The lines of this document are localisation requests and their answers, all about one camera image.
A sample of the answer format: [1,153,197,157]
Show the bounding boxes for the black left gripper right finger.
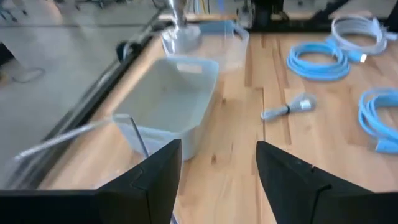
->
[256,141,398,224]

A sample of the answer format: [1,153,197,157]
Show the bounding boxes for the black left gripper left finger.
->
[0,139,183,224]

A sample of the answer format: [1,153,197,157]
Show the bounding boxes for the small grey cable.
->
[260,92,318,122]

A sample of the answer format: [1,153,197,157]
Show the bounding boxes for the light blue cable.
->
[285,36,368,82]
[357,88,398,155]

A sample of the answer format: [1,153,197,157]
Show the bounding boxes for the grey-white cable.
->
[330,15,398,57]

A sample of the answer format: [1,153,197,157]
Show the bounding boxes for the clear plastic bin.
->
[6,113,150,190]
[160,19,250,73]

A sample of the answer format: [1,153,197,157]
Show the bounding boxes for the white opaque plastic bin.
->
[111,57,220,162]

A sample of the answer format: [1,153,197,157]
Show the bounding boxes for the silver metal pole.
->
[166,0,201,47]

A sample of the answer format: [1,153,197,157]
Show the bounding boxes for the dark floor cable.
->
[11,67,47,84]

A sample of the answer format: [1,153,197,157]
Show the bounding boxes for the black diagonal frame strut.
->
[309,0,354,23]

